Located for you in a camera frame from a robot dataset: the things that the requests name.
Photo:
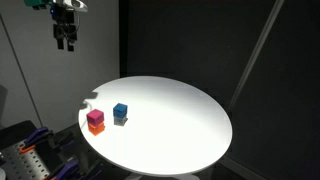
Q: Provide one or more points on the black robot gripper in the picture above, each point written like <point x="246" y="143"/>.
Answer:
<point x="64" y="26"/>

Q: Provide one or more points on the purple clamp lower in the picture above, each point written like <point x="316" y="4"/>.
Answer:
<point x="63" y="171"/>

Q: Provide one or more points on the pink block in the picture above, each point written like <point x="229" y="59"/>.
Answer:
<point x="95" y="117"/>

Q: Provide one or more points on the purple clamp upper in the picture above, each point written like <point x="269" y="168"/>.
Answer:
<point x="36" y="137"/>

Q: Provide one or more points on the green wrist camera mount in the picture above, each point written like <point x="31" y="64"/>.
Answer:
<point x="37" y="4"/>

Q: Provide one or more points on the orange block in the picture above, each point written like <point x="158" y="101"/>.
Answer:
<point x="96" y="129"/>

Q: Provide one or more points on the white round table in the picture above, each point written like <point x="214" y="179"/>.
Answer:
<point x="173" y="129"/>

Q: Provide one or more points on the purple clamp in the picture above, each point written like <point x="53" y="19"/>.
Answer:
<point x="36" y="137"/>
<point x="63" y="171"/>

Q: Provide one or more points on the perforated metal plate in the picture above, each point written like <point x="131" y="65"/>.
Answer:
<point x="23" y="166"/>

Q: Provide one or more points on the grey block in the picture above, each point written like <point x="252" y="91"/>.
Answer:
<point x="120" y="121"/>

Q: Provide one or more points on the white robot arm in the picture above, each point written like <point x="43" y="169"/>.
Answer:
<point x="75" y="5"/>

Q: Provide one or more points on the blue block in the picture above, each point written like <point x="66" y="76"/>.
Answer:
<point x="120" y="110"/>

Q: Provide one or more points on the grey diagonal pole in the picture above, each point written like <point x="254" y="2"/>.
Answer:
<point x="256" y="51"/>

